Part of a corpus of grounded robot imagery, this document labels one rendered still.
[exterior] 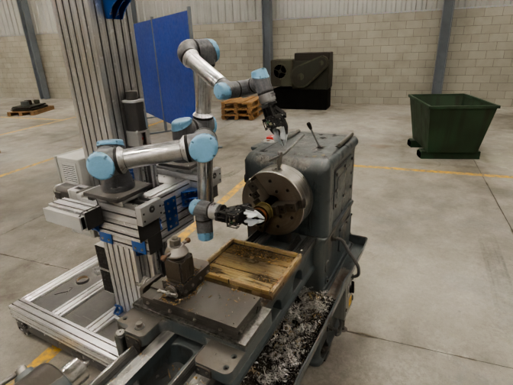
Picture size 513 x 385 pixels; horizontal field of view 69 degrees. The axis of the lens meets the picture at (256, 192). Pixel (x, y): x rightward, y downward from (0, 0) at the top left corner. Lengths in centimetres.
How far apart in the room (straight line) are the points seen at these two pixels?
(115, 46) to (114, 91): 21
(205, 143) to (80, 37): 81
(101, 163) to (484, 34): 1088
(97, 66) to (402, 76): 1028
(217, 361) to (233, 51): 1186
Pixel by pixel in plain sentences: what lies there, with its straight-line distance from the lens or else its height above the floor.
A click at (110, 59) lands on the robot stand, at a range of 198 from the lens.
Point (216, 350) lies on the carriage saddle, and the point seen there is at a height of 90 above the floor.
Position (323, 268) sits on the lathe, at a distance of 196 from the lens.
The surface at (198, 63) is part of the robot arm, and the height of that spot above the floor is 169.
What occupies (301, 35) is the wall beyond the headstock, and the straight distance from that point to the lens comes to 1194.
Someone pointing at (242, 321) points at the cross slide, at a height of 96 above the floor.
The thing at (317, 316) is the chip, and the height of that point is 59.
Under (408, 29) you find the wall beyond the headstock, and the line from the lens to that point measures 1158.
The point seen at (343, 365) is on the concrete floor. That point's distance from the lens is 245.
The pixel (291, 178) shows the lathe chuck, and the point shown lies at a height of 121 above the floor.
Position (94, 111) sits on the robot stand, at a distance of 203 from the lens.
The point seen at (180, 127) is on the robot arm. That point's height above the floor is 136.
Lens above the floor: 176
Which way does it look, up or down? 22 degrees down
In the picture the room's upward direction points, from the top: 2 degrees counter-clockwise
